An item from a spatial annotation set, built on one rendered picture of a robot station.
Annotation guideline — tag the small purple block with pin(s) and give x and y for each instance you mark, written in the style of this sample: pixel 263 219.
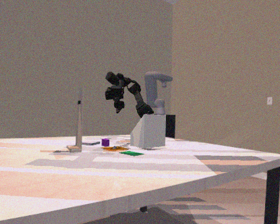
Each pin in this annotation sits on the small purple block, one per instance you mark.
pixel 105 142

